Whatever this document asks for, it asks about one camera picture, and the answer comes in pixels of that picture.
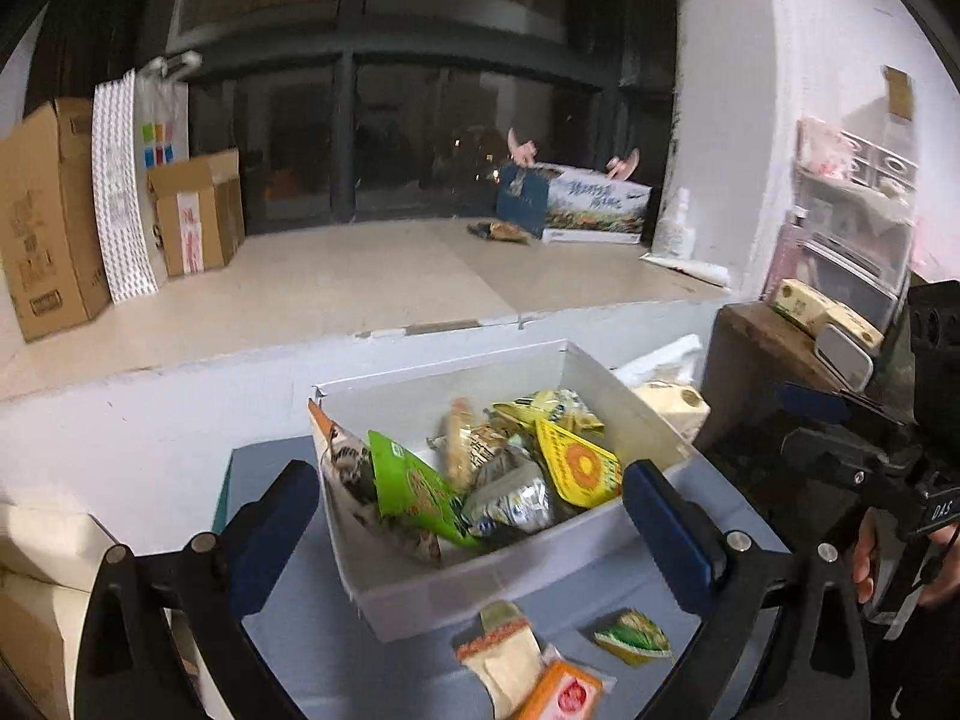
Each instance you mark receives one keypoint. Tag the white rounded device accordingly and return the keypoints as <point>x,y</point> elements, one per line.
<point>844,354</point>

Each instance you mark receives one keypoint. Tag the white tube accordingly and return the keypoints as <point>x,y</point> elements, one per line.
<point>690,268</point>

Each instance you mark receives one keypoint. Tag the large green seaweed snack bag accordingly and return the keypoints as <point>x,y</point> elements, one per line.
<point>412,491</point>

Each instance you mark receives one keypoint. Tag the orange and white snack packet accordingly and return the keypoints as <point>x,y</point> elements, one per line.
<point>349,469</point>

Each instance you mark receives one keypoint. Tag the white foam box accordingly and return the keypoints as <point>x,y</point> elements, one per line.
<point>45,600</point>

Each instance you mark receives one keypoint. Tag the printed landscape carton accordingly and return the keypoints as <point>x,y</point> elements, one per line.
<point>600,206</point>

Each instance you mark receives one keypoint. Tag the pale yellow tissue pack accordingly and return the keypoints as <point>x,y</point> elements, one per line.
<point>814,307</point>

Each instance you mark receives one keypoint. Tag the brown snack wrapper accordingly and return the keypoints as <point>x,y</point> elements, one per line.
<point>501,232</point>

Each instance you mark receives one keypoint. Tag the yellow and white snack packet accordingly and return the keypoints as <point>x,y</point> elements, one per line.
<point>551,409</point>

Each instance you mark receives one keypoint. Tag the cream packet with orange band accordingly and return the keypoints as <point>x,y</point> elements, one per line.
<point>502,656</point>

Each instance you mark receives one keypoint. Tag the cream tubular snack packet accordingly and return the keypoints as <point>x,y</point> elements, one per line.
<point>461,439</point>

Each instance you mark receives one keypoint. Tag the clear plastic drawer unit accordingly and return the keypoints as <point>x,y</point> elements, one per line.
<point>855,232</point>

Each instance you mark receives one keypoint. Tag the small brown cardboard box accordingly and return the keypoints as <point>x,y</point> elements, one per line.
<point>195,214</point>

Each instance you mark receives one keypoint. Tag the large brown cardboard box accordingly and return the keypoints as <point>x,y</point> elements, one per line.
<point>49,225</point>

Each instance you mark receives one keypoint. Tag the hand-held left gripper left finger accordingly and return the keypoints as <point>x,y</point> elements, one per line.
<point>274,532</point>

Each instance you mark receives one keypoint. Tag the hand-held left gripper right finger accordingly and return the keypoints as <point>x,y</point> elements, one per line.
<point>667,532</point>

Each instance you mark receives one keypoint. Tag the person's right forearm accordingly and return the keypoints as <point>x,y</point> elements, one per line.
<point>922,667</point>

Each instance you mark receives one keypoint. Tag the dark window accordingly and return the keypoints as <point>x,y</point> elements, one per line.
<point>420,75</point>

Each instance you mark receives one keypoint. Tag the person's right hand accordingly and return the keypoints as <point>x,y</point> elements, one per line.
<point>864,559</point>

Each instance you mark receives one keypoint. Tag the white paper bag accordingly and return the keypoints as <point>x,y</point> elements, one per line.
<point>131,187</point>

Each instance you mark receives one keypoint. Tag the white cardboard box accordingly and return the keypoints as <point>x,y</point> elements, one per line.
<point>480,592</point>

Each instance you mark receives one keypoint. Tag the brown wooden cabinet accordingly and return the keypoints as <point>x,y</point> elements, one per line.
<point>757,360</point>

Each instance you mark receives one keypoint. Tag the pink floral cloth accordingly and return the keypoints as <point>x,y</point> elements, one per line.
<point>825,144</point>

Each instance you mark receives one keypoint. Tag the dark blue box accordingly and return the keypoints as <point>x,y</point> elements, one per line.
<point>521,199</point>

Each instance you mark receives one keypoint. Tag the white plastic bottle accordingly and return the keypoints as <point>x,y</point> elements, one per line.
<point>675,225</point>

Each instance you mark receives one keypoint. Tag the tiny green and yellow packet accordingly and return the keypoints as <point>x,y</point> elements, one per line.
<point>634,639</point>

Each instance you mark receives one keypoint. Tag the silver snack packet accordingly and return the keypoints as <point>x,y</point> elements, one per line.
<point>514,499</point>

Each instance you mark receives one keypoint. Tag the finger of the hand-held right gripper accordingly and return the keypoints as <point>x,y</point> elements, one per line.
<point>814,399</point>
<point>840,454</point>

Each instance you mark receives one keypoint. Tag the brown paper note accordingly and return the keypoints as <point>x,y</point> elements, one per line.
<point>898,94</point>

